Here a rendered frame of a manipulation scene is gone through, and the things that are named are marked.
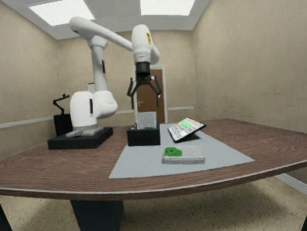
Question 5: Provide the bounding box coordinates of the status display panel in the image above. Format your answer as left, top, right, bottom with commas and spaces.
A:
168, 118, 206, 143

